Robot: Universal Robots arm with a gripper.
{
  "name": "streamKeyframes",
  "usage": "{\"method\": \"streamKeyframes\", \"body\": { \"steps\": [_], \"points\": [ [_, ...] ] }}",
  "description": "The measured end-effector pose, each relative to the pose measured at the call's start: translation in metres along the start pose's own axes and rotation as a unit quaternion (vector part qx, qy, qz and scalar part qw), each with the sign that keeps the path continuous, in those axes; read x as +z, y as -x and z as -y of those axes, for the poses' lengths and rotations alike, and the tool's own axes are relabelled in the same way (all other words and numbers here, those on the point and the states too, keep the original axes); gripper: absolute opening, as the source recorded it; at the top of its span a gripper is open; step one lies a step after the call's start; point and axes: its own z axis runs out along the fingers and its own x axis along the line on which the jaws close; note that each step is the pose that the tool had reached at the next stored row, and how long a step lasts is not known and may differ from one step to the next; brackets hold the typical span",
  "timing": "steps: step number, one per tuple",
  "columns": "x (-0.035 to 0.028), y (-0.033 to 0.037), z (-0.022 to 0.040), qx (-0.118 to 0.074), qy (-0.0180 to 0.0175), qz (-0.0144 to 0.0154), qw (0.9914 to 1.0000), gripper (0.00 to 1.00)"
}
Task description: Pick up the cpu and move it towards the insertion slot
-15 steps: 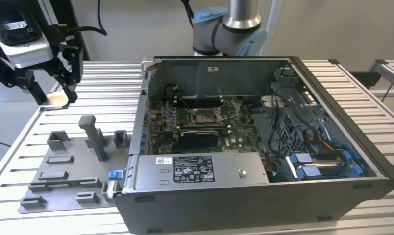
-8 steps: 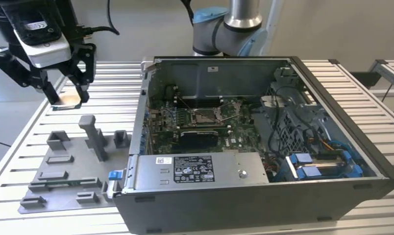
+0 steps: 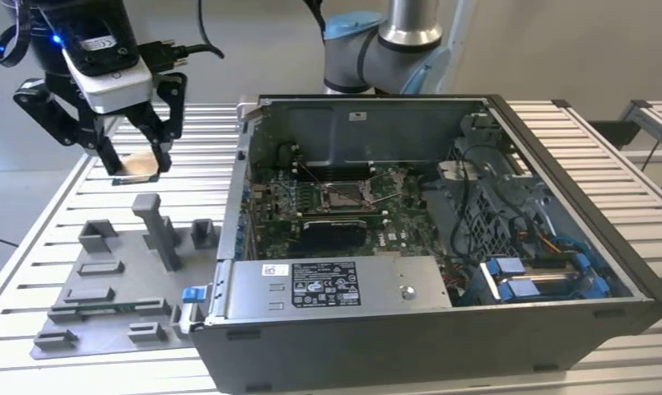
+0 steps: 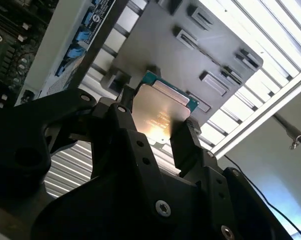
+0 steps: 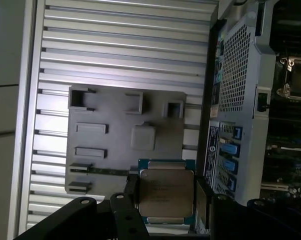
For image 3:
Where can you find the black mesh drive cage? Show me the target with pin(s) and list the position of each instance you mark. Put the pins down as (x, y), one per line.
(474, 222)

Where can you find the black graphics card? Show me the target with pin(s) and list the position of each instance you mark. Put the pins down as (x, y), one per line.
(333, 236)

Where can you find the black open PC case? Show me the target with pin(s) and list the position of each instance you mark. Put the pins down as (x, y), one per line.
(364, 354)

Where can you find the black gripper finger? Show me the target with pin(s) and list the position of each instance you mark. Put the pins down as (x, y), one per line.
(51, 111)
(176, 107)

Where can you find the silver power supply with label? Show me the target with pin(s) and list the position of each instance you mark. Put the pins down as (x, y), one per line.
(255, 292)

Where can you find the blue case latch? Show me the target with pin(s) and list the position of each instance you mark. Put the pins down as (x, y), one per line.
(193, 295)

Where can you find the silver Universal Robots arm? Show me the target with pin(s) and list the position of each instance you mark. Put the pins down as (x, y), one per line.
(408, 20)

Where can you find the grey parts rack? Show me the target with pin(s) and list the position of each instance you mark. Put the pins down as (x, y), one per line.
(138, 263)

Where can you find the grey-blue plastic shroud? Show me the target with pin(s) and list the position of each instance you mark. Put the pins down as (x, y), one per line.
(476, 152)

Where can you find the metal locking lever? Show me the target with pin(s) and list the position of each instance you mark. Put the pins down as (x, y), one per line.
(387, 196)

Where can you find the silver CPU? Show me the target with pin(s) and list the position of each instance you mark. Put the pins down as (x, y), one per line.
(138, 164)

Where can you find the black RAM slot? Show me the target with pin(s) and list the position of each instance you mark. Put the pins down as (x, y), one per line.
(341, 214)
(336, 165)

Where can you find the CPU socket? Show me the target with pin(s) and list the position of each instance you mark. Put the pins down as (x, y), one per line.
(344, 198)

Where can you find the hard disk in blue carrier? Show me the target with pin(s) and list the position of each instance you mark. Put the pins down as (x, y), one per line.
(507, 266)

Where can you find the green RAM stick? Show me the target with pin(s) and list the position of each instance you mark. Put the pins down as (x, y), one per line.
(128, 307)

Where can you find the black box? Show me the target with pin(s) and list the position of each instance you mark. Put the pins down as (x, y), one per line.
(611, 133)

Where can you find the green motherboard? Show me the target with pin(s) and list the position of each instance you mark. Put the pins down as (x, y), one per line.
(414, 230)

